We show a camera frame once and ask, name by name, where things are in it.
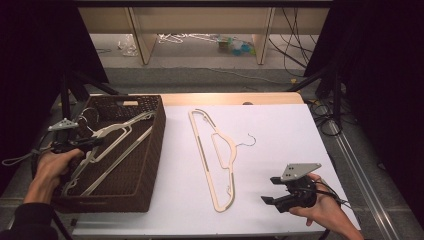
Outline beige office desk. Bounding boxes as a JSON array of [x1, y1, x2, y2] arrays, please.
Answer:
[[77, 0, 334, 67]]

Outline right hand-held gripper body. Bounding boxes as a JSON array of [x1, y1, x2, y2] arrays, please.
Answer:
[[280, 162, 323, 210]]

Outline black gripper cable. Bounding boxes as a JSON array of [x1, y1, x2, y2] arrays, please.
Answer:
[[311, 179, 353, 211]]

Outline green and blue plastic items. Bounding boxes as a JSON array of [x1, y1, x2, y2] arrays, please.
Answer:
[[217, 35, 257, 57]]

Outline person's left hand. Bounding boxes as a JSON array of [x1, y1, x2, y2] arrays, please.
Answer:
[[34, 148, 85, 188]]

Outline person's right hand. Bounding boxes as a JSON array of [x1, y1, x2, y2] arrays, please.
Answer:
[[289, 173, 342, 228]]

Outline grey gripper strap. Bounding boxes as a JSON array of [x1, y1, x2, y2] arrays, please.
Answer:
[[1, 147, 53, 168]]

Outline pile of white hangers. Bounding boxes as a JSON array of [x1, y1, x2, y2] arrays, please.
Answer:
[[157, 32, 218, 45]]

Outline beige plastic clothes hanger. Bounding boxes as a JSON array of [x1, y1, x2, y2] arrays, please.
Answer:
[[60, 110, 158, 198], [78, 106, 157, 164], [187, 107, 258, 214]]

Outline brown woven basket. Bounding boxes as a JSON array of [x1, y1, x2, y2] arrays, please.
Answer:
[[49, 94, 167, 214]]

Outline black cable coil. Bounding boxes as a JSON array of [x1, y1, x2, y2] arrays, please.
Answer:
[[308, 98, 343, 137]]

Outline clear plastic wrap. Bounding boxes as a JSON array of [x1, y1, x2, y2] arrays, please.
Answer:
[[117, 34, 138, 57]]

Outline black curtain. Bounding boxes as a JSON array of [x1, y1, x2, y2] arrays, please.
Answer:
[[0, 0, 110, 198], [303, 0, 424, 221]]

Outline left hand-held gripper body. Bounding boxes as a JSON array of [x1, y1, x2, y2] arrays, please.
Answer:
[[47, 118, 83, 155]]

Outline black metal stand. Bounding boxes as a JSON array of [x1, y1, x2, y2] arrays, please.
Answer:
[[59, 68, 119, 121], [285, 61, 344, 129]]

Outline black power cable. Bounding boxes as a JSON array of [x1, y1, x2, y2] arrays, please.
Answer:
[[268, 36, 308, 69], [281, 7, 318, 56]]

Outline metal floor rail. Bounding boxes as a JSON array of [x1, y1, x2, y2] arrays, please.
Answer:
[[328, 119, 403, 240]]

